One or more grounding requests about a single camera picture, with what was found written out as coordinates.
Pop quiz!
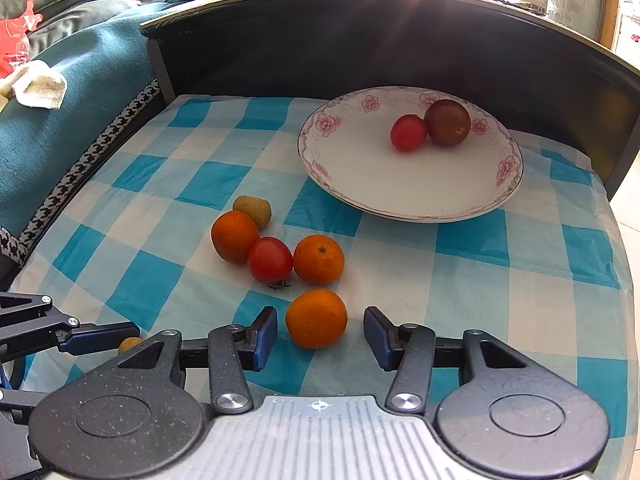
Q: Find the green kiwi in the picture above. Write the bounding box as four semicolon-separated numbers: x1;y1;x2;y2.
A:
232;195;272;231

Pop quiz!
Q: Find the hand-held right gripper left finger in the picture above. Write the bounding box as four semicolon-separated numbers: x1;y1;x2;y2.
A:
117;306;278;415

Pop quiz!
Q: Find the white floral plate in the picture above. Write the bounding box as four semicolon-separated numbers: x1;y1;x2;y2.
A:
298;87;524;224

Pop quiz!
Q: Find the red plastic bag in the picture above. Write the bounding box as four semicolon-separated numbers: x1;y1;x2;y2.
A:
0;0;44;80

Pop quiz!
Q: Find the white towel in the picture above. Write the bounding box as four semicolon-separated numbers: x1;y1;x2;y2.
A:
11;60;68;110

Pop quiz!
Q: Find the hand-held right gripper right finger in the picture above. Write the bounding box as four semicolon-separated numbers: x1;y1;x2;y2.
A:
363;306;528;415

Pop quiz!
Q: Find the wooden door frame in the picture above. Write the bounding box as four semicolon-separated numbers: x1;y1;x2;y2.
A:
596;0;624;52

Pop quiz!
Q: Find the black curved table panel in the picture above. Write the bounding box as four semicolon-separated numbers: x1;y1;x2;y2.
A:
140;0;640;201

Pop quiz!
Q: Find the orange mandarin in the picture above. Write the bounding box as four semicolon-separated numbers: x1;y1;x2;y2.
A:
285;289;348;350
292;234;346;286
210;210;261;265

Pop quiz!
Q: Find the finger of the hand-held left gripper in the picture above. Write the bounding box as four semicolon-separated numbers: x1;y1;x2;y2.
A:
0;292;141;356
0;387;48;427

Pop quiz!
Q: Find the teal houndstooth-trim blanket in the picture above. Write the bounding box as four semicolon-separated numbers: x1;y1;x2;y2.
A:
0;2;175;267

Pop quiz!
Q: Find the blue white checkered tablecloth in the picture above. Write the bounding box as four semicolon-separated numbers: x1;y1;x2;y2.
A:
10;94;634;480

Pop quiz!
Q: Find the dark brown tomato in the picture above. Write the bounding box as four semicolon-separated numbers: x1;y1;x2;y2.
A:
424;99;472;148

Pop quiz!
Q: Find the small red tomato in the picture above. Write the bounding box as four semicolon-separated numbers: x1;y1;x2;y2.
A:
390;114;428;152

